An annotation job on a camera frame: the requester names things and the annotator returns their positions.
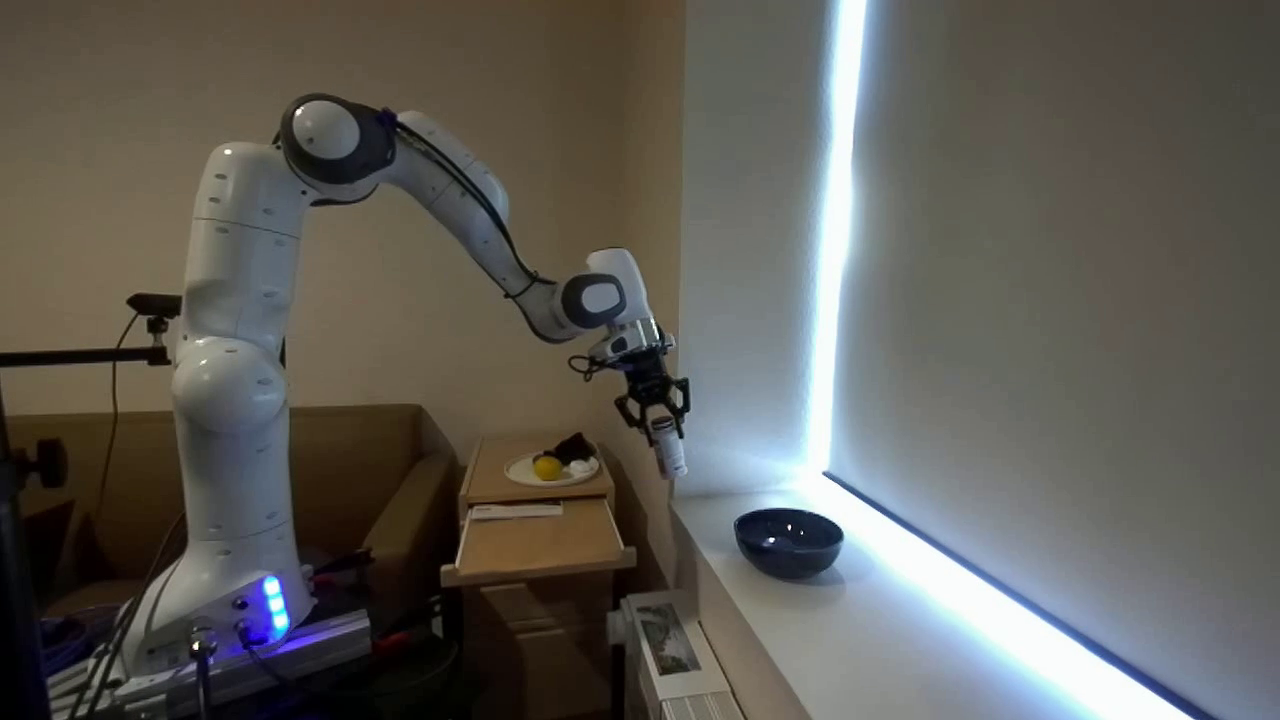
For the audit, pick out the yellow lemon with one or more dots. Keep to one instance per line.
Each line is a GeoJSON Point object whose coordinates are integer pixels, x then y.
{"type": "Point", "coordinates": [546, 471]}

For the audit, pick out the dark blue bowl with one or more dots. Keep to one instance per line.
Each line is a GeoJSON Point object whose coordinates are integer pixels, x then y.
{"type": "Point", "coordinates": [788, 545]}

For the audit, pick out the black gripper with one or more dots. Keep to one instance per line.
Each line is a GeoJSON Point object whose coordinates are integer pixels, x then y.
{"type": "Point", "coordinates": [648, 368]}

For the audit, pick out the white round plate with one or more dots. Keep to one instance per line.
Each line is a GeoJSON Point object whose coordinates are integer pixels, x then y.
{"type": "Point", "coordinates": [582, 471]}

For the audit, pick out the small black camera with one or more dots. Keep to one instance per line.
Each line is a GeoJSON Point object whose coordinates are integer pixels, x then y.
{"type": "Point", "coordinates": [157, 308]}

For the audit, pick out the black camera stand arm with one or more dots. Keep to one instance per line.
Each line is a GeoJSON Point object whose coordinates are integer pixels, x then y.
{"type": "Point", "coordinates": [83, 358]}

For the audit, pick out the wooden pull-out shelf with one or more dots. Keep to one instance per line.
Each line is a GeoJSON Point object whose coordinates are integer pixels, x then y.
{"type": "Point", "coordinates": [543, 543]}

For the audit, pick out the black crumpled cloth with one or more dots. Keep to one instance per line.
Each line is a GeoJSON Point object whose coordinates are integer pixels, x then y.
{"type": "Point", "coordinates": [572, 450]}

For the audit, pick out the aluminium mounting rail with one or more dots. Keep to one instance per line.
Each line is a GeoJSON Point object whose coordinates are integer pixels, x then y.
{"type": "Point", "coordinates": [267, 662]}

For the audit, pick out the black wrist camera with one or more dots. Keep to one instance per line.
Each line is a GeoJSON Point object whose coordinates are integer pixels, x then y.
{"type": "Point", "coordinates": [619, 354]}

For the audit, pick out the grey roller window blind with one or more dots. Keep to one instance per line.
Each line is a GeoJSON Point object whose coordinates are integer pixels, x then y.
{"type": "Point", "coordinates": [1067, 334]}

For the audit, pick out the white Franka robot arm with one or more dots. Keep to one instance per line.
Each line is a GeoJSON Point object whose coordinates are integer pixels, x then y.
{"type": "Point", "coordinates": [235, 403]}

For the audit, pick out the white radiator unit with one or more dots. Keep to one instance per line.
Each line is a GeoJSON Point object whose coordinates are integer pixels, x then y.
{"type": "Point", "coordinates": [706, 684]}

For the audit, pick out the white paper card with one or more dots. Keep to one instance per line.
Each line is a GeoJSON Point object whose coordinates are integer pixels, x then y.
{"type": "Point", "coordinates": [514, 509]}

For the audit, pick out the brown leather armchair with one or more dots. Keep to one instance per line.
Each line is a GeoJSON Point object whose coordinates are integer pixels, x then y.
{"type": "Point", "coordinates": [363, 466]}

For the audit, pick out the wooden nightstand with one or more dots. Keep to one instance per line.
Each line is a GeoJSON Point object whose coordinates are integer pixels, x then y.
{"type": "Point", "coordinates": [534, 654]}

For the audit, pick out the white windowsill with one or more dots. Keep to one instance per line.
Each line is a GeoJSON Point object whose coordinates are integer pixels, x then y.
{"type": "Point", "coordinates": [866, 643]}

